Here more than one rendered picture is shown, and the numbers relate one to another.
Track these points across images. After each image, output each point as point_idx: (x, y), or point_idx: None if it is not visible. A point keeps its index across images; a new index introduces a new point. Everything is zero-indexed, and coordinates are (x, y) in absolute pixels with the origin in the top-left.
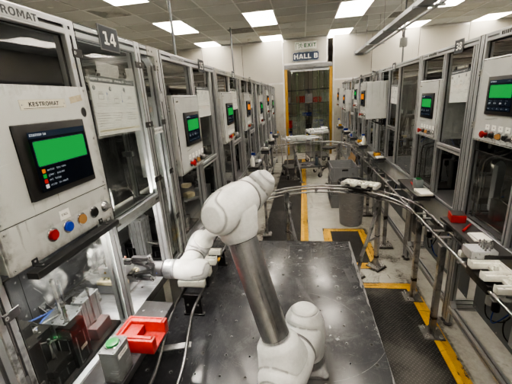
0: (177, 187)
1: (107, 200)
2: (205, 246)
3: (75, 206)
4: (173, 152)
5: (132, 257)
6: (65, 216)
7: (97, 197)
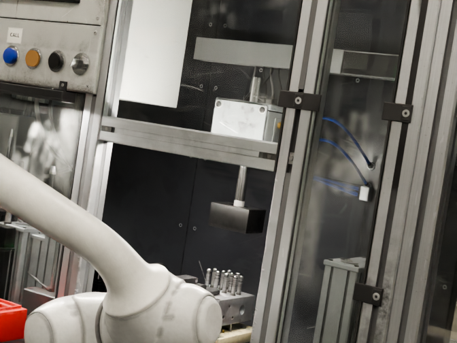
0: (416, 191)
1: (92, 58)
2: (105, 297)
3: (33, 34)
4: (451, 54)
5: (184, 275)
6: (13, 39)
7: (75, 41)
